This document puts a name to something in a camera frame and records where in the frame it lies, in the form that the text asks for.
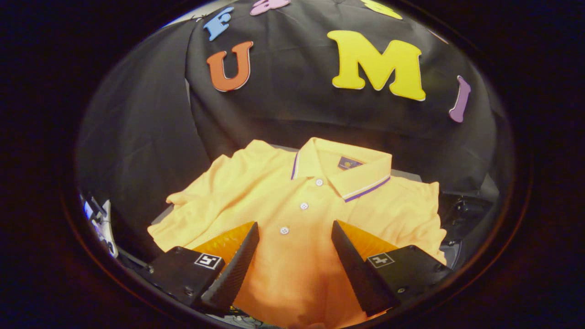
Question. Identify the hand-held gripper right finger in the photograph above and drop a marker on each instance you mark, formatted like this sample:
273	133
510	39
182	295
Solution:
354	274

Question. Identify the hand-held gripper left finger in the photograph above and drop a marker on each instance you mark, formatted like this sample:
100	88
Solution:
233	274

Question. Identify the yellow polo shirt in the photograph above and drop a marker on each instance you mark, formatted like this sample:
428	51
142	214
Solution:
283	274

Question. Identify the white and blue device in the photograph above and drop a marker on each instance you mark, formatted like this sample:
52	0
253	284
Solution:
106	224

